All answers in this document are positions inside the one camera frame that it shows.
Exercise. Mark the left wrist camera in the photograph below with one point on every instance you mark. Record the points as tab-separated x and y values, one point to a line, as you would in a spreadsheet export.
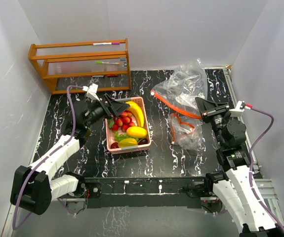
91	91

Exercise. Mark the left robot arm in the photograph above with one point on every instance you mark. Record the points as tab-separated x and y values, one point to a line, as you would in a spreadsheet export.
34	187

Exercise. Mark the pink plastic basket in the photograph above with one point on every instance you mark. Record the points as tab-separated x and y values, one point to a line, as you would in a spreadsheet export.
110	135

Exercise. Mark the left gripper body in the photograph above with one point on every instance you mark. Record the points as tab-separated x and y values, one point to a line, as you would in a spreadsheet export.
100	111

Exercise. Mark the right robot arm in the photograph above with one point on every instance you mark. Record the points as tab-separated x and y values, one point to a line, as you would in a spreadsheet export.
235	185

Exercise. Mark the green grape bunch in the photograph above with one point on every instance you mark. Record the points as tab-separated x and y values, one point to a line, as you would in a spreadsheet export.
120	136

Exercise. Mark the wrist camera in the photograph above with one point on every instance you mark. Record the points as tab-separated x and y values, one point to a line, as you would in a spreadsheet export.
239	109
91	91

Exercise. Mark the wooden shelf rack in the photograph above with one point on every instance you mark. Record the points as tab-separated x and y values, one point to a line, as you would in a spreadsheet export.
54	62

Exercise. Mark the yellow banana bunch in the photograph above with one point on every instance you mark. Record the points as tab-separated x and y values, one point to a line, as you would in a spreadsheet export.
137	112

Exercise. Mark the dark red plum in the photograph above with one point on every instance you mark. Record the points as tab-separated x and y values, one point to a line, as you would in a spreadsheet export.
114	145
143	141

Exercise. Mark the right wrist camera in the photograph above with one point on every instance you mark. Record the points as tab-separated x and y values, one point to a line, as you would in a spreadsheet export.
239	109

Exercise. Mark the green marker pen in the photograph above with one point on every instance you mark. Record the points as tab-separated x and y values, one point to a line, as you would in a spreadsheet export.
109	63

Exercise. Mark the dark red plum left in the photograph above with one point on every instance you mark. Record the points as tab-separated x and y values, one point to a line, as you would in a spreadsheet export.
114	145

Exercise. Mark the clear zip bag orange zipper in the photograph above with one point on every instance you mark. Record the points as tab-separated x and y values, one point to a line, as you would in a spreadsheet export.
179	92

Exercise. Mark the black base bar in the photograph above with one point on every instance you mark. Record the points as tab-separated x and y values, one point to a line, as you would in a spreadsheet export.
187	192

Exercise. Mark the yellow starfruit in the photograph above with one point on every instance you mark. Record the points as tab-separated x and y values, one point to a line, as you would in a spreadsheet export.
127	142

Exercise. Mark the dark red plum right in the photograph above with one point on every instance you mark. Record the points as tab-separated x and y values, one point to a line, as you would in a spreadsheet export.
143	141

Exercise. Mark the yellow mango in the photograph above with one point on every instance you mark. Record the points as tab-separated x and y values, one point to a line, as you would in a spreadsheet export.
136	132

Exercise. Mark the pink white marker pen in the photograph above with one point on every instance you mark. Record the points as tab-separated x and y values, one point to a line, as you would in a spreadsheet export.
106	43

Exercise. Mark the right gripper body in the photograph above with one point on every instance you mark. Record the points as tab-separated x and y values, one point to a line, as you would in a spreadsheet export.
217	117

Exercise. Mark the red strawberry bunch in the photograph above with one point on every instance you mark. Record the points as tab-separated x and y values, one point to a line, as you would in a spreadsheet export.
123	122

